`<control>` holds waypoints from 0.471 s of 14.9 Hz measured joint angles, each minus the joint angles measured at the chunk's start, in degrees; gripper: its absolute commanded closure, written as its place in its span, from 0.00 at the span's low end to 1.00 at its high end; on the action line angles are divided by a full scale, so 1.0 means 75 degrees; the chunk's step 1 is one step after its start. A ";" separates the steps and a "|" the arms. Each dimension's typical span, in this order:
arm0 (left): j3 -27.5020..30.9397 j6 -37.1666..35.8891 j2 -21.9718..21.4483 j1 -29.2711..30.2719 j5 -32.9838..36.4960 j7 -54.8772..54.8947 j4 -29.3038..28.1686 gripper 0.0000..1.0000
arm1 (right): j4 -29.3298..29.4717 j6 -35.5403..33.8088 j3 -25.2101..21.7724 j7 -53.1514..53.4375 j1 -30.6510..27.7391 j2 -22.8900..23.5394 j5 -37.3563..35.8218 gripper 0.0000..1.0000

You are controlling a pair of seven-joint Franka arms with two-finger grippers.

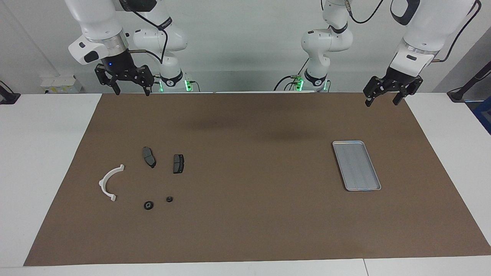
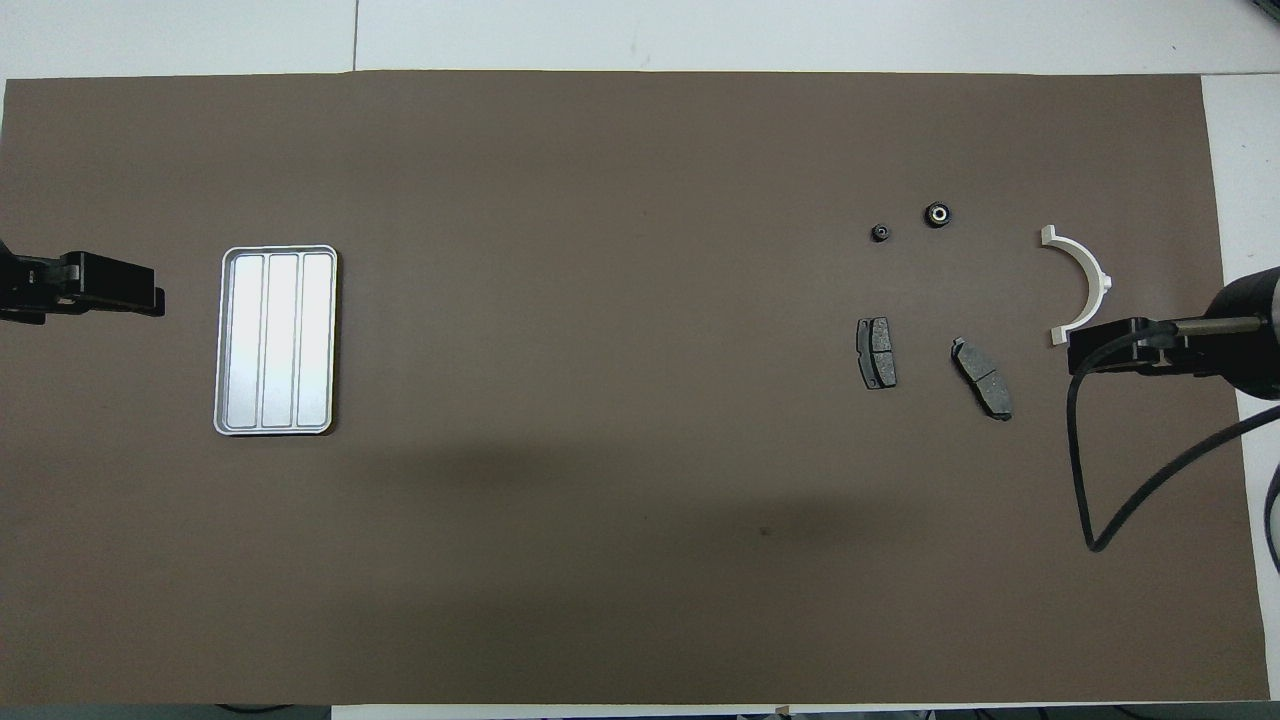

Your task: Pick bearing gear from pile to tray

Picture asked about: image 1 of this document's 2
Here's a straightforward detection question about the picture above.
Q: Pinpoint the blue crate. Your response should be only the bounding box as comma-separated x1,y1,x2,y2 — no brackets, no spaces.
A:
473,96,491,135

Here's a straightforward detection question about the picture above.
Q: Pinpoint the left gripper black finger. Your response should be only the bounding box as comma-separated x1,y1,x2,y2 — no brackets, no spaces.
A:
393,78,423,106
364,77,386,107

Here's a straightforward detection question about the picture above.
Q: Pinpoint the black stand foot with pole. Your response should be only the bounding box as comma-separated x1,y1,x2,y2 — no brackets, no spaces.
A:
447,61,491,102

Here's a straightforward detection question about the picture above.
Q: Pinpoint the dark grey curved brake pad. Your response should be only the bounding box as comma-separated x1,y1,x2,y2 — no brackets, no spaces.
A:
142,146,157,169

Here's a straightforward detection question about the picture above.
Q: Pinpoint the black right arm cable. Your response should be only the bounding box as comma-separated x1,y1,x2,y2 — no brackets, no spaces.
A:
119,0,169,64

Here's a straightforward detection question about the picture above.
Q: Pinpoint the black base power cable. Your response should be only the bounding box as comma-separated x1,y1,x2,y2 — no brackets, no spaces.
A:
274,57,309,91

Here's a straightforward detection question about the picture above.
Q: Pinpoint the white curved plastic bracket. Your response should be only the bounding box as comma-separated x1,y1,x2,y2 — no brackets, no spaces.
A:
99,164,125,202

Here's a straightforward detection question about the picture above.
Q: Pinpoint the silver metal tray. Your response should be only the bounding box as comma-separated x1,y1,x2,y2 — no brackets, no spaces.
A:
332,141,382,192

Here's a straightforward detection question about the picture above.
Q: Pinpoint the white cardboard box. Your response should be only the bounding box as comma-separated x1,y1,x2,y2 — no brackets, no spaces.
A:
40,75,83,94

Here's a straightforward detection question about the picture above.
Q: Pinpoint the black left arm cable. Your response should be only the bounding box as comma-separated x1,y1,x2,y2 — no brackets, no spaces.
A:
345,0,482,62

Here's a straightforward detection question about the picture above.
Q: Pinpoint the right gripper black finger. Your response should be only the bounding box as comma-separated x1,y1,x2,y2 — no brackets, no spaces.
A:
134,65,155,96
95,64,120,95

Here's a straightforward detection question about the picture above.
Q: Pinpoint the brown table mat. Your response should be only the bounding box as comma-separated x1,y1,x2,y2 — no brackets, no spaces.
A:
24,92,491,266

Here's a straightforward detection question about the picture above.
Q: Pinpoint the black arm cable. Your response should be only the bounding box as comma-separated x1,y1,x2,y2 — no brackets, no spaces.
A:
345,0,482,62
119,0,169,64

